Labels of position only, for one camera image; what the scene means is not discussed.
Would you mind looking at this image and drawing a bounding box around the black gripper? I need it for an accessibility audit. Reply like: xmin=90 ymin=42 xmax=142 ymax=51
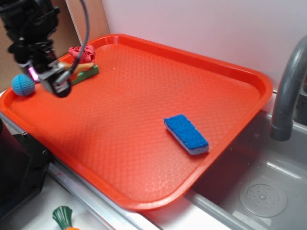
xmin=20 ymin=52 xmax=72 ymax=98

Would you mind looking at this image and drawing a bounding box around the brown striped seashell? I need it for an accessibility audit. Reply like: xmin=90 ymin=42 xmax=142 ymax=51
xmin=59 ymin=61 xmax=94 ymax=77

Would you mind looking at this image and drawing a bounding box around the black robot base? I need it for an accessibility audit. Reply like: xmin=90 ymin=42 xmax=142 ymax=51
xmin=0 ymin=121 xmax=51 ymax=221

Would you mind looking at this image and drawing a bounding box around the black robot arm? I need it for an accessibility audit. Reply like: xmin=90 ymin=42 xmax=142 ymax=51
xmin=0 ymin=0 xmax=72 ymax=98

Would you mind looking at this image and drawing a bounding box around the green rectangular block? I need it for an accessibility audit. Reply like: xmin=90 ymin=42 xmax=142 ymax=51
xmin=71 ymin=65 xmax=100 ymax=85

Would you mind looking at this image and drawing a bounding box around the blue textured ball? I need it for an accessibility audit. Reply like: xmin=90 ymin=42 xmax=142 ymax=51
xmin=11 ymin=74 xmax=35 ymax=96

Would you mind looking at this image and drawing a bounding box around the crumpled red cloth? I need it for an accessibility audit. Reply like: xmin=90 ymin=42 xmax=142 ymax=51
xmin=68 ymin=45 xmax=95 ymax=64

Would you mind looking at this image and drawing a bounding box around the red plastic tray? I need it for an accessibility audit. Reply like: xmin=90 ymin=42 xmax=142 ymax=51
xmin=0 ymin=34 xmax=273 ymax=211

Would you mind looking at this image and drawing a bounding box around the orange toy carrot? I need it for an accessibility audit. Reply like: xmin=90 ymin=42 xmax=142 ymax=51
xmin=52 ymin=206 xmax=79 ymax=230

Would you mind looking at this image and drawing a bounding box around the blue sponge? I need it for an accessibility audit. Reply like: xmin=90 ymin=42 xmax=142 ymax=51
xmin=164 ymin=114 xmax=209 ymax=155

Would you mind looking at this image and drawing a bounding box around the grey plastic sink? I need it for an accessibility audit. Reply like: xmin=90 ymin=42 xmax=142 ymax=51
xmin=186 ymin=112 xmax=307 ymax=230

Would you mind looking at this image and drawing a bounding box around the grey faucet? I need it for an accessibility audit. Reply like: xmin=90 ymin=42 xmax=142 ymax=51
xmin=270 ymin=36 xmax=307 ymax=141

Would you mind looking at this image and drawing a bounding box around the sink drain cover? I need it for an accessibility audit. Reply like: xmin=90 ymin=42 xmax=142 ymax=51
xmin=239 ymin=178 xmax=288 ymax=218

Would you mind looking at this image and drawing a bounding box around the black cable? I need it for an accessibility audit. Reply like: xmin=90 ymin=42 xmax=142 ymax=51
xmin=63 ymin=0 xmax=92 ymax=79

